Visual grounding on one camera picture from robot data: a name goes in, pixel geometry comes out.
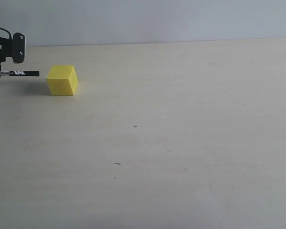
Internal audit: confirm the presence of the black and white marker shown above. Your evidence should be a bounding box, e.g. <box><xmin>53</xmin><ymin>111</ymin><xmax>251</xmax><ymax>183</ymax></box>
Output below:
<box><xmin>0</xmin><ymin>70</ymin><xmax>40</xmax><ymax>77</ymax></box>

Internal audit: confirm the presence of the yellow foam cube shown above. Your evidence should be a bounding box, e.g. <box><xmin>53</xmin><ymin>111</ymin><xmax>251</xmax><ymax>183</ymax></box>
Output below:
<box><xmin>46</xmin><ymin>65</ymin><xmax>78</xmax><ymax>96</ymax></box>

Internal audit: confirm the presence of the black gripper-mounted camera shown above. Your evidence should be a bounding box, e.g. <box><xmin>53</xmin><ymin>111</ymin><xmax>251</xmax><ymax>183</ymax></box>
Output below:
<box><xmin>12</xmin><ymin>32</ymin><xmax>26</xmax><ymax>63</ymax></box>

